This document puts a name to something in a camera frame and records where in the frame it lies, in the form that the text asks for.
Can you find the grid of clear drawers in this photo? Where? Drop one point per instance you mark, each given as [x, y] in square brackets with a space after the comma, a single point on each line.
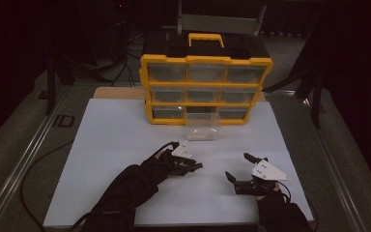
[167, 72]

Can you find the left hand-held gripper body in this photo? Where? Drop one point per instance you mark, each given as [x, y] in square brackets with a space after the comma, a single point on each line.
[182, 151]

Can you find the black stand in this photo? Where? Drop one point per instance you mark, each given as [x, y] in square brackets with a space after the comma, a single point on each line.
[317, 103]
[51, 87]

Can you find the clear plastic drawer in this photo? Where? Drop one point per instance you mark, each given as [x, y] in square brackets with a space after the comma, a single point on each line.
[203, 130]

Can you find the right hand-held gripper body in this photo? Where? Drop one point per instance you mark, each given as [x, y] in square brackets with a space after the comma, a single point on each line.
[267, 172]

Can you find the yellow black drawer organizer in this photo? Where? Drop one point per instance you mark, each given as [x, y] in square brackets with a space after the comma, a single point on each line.
[206, 59]

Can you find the white table sheet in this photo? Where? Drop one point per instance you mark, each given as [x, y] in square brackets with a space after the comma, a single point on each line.
[109, 167]

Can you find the person's left hand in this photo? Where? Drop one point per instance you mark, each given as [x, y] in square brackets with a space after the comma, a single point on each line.
[162, 158]

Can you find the aluminium floor rail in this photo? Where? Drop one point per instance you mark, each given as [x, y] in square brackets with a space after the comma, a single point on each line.
[335, 161]
[22, 161]

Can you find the person's right hand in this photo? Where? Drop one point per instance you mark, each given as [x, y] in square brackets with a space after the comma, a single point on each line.
[269, 192]

